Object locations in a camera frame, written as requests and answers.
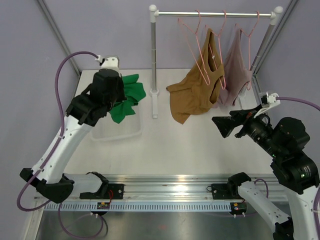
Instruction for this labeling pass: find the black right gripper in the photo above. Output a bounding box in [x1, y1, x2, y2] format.
[212, 102, 284, 158]

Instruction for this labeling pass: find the green tank top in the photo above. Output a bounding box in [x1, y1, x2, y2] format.
[109, 74, 146, 124]

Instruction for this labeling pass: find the pink wire hanger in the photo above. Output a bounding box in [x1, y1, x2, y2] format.
[177, 9, 211, 86]

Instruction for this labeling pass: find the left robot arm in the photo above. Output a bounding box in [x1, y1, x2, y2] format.
[20, 68, 126, 204]

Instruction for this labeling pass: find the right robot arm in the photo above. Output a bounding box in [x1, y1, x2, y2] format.
[212, 105, 320, 240]

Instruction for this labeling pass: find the pink hanger under brown top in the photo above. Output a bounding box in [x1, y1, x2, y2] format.
[209, 10, 227, 90]

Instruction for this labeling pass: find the brown tank top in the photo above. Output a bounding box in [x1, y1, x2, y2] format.
[166, 28, 225, 124]

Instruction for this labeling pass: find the mauve tank top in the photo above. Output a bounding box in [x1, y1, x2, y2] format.
[212, 26, 252, 109]

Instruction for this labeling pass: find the pink hanger under mauve top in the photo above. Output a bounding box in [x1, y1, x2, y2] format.
[234, 10, 260, 92]

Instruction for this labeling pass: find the white perforated plastic basket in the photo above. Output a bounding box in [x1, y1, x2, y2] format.
[90, 103, 142, 142]

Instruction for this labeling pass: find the silver and white clothes rack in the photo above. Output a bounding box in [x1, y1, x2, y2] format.
[149, 4, 284, 119]

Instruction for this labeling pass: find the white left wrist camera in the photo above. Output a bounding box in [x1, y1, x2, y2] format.
[95, 55, 120, 72]

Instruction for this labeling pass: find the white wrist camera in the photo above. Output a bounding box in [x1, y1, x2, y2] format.
[95, 55, 120, 72]
[253, 92, 281, 118]

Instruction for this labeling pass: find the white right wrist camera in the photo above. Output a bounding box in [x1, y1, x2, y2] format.
[253, 92, 281, 118]

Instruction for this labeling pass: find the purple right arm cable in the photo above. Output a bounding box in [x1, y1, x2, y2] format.
[207, 96, 320, 218]

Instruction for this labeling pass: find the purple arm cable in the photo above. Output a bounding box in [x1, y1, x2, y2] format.
[207, 96, 320, 218]
[16, 51, 108, 237]

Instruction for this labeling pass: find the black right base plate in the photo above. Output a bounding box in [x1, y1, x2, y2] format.
[206, 183, 244, 201]

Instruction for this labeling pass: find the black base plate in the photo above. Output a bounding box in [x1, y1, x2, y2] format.
[206, 183, 244, 201]
[79, 183, 125, 200]

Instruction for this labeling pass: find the white slotted cable duct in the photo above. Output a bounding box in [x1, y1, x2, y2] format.
[44, 201, 231, 212]

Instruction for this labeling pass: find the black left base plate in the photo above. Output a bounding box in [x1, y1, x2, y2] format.
[79, 183, 125, 200]

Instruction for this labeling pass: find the aluminium mounting rail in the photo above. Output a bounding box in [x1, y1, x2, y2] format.
[33, 174, 306, 205]

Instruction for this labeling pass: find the left aluminium frame post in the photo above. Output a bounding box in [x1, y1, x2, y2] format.
[36, 0, 82, 78]

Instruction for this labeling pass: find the aluminium frame post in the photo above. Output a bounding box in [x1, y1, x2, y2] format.
[36, 0, 82, 78]
[250, 0, 300, 77]

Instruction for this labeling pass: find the right aluminium frame post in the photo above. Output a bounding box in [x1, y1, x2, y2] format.
[250, 0, 300, 77]

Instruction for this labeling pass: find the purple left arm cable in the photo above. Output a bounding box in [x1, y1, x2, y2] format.
[16, 51, 108, 237]

